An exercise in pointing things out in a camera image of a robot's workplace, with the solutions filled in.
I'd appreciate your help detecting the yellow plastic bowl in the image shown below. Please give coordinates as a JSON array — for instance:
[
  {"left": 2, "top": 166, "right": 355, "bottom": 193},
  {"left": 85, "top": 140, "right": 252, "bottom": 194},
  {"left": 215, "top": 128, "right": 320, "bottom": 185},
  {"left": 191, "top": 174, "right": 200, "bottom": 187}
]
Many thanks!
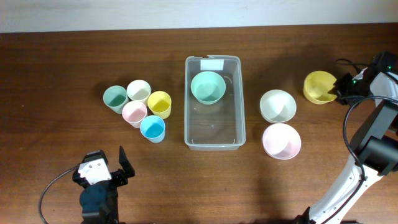
[{"left": 303, "top": 71, "right": 337, "bottom": 105}]

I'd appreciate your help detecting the cream plastic bowl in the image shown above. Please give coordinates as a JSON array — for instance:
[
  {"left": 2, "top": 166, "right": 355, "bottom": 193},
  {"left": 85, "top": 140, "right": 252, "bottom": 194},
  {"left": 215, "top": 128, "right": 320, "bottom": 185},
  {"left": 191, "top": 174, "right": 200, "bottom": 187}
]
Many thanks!
[{"left": 259, "top": 90, "right": 297, "bottom": 123}]

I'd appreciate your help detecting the pink plastic bowl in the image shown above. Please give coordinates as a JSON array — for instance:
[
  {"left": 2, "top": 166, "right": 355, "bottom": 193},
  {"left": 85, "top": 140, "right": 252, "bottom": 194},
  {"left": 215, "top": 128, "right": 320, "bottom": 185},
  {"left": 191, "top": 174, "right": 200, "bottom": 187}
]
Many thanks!
[{"left": 262, "top": 123, "right": 302, "bottom": 160}]

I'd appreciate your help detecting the green plastic bowl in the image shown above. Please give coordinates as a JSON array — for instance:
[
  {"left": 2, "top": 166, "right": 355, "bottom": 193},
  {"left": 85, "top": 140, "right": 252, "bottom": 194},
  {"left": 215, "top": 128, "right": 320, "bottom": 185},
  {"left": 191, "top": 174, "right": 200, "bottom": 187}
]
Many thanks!
[{"left": 190, "top": 71, "right": 226, "bottom": 105}]

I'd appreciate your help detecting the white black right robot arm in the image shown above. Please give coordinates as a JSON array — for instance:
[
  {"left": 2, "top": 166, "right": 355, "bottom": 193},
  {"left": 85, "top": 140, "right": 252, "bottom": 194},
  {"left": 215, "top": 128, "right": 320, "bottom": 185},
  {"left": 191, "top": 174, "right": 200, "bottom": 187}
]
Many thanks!
[{"left": 293, "top": 51, "right": 397, "bottom": 223}]

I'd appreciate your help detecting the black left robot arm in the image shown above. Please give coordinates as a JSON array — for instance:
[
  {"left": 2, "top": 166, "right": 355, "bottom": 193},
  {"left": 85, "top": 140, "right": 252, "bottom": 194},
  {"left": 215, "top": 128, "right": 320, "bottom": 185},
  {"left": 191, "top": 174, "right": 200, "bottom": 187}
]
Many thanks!
[{"left": 72, "top": 147, "right": 135, "bottom": 224}]

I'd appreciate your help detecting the clear plastic container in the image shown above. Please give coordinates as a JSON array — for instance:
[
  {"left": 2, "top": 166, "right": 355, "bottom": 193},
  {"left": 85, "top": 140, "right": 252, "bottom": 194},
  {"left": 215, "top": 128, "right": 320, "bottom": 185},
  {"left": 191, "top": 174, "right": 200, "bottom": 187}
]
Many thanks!
[{"left": 184, "top": 55, "right": 246, "bottom": 151}]

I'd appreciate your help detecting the blue plastic cup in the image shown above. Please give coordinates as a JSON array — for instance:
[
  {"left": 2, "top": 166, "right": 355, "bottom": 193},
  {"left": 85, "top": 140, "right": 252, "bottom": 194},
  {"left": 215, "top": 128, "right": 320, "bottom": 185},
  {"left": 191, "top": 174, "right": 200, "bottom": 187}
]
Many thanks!
[{"left": 140, "top": 115, "right": 165, "bottom": 143}]

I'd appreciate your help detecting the pink plastic cup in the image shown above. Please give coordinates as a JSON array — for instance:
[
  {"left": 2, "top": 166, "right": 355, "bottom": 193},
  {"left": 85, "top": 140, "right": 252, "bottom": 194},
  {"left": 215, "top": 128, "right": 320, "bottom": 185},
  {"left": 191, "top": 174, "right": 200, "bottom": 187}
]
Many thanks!
[{"left": 122, "top": 101, "right": 147, "bottom": 129}]

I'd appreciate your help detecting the yellow plastic cup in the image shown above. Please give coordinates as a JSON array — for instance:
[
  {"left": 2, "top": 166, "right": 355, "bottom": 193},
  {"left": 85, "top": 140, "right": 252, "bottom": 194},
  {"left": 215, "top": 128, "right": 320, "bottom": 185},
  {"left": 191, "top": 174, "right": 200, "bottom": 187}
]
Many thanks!
[{"left": 147, "top": 91, "right": 172, "bottom": 119}]

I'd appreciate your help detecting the green plastic cup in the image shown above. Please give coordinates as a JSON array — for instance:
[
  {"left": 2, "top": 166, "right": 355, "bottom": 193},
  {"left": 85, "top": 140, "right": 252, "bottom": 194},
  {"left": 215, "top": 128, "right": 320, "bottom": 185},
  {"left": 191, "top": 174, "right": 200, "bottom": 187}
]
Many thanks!
[{"left": 103, "top": 85, "right": 129, "bottom": 114}]

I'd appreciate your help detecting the cream plastic cup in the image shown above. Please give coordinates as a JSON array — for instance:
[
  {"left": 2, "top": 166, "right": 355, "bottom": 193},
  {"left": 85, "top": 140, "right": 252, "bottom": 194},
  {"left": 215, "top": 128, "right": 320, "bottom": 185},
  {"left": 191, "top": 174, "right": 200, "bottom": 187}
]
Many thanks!
[{"left": 126, "top": 80, "right": 151, "bottom": 106}]

